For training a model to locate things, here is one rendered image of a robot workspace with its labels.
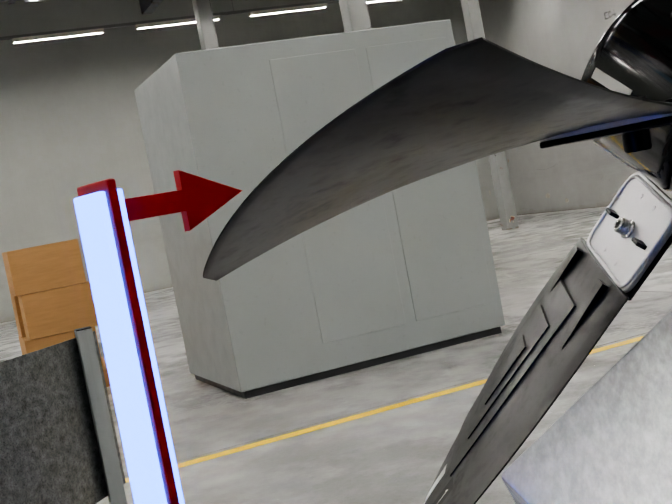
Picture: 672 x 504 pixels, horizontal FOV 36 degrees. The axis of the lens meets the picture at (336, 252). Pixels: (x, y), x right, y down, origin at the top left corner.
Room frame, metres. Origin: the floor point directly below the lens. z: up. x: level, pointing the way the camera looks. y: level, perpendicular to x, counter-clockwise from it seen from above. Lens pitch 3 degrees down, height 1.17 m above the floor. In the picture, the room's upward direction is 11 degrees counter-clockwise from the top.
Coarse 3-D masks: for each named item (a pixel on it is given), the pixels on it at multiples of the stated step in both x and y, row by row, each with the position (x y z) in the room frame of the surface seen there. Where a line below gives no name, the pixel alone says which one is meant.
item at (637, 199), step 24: (624, 192) 0.72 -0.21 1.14; (648, 192) 0.69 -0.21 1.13; (624, 216) 0.70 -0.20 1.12; (648, 216) 0.67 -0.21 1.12; (600, 240) 0.72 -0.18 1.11; (624, 240) 0.69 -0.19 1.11; (648, 240) 0.66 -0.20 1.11; (624, 264) 0.67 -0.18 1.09; (648, 264) 0.65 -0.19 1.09; (624, 288) 0.66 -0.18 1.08
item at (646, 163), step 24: (648, 0) 0.65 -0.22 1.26; (624, 24) 0.65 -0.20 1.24; (648, 24) 0.64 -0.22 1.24; (600, 48) 0.66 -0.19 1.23; (624, 48) 0.65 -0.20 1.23; (648, 48) 0.64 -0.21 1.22; (624, 72) 0.64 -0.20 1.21; (648, 72) 0.63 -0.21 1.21; (648, 96) 0.63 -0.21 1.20; (600, 144) 0.69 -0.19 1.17; (648, 168) 0.66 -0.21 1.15
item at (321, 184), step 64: (448, 64) 0.38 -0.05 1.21; (512, 64) 0.40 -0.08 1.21; (384, 128) 0.43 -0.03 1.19; (448, 128) 0.46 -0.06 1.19; (512, 128) 0.50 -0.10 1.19; (576, 128) 0.58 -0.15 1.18; (256, 192) 0.46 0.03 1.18; (320, 192) 0.50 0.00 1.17; (384, 192) 0.57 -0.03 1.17; (256, 256) 0.56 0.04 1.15
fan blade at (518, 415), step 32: (576, 256) 0.72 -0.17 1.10; (544, 288) 0.77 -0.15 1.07; (576, 288) 0.70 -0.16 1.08; (608, 288) 0.67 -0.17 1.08; (544, 320) 0.72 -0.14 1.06; (576, 320) 0.67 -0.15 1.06; (608, 320) 0.65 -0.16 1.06; (512, 352) 0.75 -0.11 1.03; (544, 352) 0.70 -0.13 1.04; (576, 352) 0.66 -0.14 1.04; (512, 384) 0.71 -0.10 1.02; (544, 384) 0.67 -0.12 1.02; (480, 416) 0.74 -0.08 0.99; (512, 416) 0.69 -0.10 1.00; (480, 448) 0.70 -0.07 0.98; (512, 448) 0.66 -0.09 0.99; (448, 480) 0.73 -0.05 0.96; (480, 480) 0.67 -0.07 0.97
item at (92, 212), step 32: (96, 192) 0.37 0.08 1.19; (96, 224) 0.37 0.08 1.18; (96, 256) 0.38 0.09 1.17; (96, 288) 0.38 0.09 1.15; (128, 320) 0.37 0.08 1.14; (128, 352) 0.37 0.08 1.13; (128, 384) 0.37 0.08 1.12; (128, 416) 0.38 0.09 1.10; (128, 448) 0.38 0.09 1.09; (160, 480) 0.37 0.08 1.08
